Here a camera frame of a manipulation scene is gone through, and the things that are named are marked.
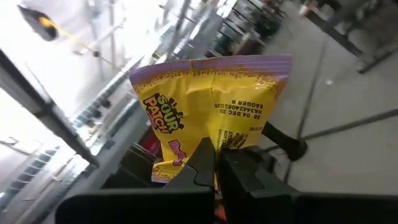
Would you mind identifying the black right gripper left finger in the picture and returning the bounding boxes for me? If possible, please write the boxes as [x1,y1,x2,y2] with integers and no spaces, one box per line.
[55,136,216,224]

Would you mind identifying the black pole with round base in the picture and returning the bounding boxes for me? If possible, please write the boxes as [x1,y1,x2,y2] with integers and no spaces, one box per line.
[262,121,308,162]

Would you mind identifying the black aluminium table frame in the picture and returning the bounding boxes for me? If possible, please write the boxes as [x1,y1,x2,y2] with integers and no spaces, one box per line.
[0,49,101,169]

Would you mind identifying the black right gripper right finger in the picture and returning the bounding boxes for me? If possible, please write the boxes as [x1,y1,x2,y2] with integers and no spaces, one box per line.
[218,148,398,224]

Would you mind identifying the black equipment cases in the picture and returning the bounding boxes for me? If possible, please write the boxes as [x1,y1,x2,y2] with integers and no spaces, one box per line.
[214,0,282,58]

